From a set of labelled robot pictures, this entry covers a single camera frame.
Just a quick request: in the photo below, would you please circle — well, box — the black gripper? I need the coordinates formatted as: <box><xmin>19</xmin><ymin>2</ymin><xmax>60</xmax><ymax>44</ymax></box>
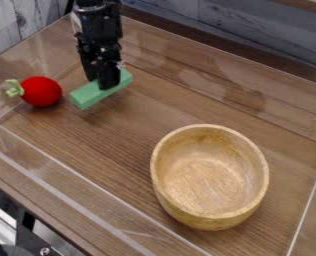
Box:
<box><xmin>74</xmin><ymin>0</ymin><xmax>123</xmax><ymax>90</ymax></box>

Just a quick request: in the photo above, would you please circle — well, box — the green rectangular block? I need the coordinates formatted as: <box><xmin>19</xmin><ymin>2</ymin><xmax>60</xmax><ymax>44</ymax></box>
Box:
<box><xmin>70</xmin><ymin>69</ymin><xmax>134</xmax><ymax>110</ymax></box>

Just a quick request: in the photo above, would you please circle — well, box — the light wooden bowl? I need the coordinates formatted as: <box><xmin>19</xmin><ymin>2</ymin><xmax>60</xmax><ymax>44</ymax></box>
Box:
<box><xmin>150</xmin><ymin>124</ymin><xmax>270</xmax><ymax>231</ymax></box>

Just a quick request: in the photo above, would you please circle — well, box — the red plush tomato toy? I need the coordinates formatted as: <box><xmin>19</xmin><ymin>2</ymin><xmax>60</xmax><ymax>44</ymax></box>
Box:
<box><xmin>6</xmin><ymin>76</ymin><xmax>63</xmax><ymax>107</ymax></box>

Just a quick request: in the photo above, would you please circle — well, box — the black metal table leg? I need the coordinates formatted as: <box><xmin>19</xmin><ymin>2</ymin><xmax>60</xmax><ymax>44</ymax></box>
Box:
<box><xmin>15</xmin><ymin>210</ymin><xmax>63</xmax><ymax>256</ymax></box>

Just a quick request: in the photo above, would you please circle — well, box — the clear acrylic corner bracket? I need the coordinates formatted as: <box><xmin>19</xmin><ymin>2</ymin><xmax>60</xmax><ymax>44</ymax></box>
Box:
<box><xmin>70</xmin><ymin>12</ymin><xmax>82</xmax><ymax>37</ymax></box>

